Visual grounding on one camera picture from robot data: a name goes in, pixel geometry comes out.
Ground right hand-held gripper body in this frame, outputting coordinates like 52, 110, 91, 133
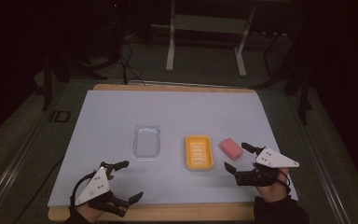
234, 147, 300, 188

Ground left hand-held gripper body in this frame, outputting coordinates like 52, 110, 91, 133
74, 161, 131, 217

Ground pink soap bar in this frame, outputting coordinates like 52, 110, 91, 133
219, 137, 244, 161

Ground clear plastic soap tray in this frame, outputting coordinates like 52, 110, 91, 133
131, 124, 162, 160

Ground yellow soap dish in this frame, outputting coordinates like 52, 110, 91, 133
185, 134, 215, 172

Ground person's left hand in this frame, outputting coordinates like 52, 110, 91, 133
76, 202, 106, 224

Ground person's right hand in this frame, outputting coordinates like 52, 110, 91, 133
255, 167, 291, 203

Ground dark stand with legs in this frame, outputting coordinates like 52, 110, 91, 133
251, 32, 314, 126
35, 46, 119, 112

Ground white table sheet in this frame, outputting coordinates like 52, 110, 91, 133
48, 90, 299, 208

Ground white metal stand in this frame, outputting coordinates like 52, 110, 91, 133
165, 0, 257, 78

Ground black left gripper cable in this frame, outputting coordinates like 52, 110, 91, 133
70, 172, 103, 202

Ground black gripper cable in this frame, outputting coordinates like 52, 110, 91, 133
70, 172, 103, 202
278, 174, 292, 196

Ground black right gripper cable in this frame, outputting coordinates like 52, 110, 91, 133
278, 174, 292, 196

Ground thin dark floor cable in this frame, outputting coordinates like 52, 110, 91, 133
12, 155, 64, 224

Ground black floor bracket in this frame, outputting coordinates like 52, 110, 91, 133
48, 109, 72, 124

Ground black floor cables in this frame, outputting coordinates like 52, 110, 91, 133
117, 38, 146, 86

